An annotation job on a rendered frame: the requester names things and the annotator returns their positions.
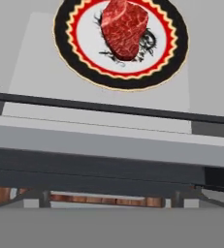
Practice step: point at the raw red steak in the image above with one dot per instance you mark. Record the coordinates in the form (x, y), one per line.
(124, 29)

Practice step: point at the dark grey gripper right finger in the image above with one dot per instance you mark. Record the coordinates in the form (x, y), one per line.
(177, 198)

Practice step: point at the pale grey fridge shelf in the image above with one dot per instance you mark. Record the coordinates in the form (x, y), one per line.
(36, 80)

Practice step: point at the black red white plate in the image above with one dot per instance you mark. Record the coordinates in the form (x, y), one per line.
(84, 64)

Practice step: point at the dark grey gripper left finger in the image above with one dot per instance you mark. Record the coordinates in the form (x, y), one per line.
(44, 198)

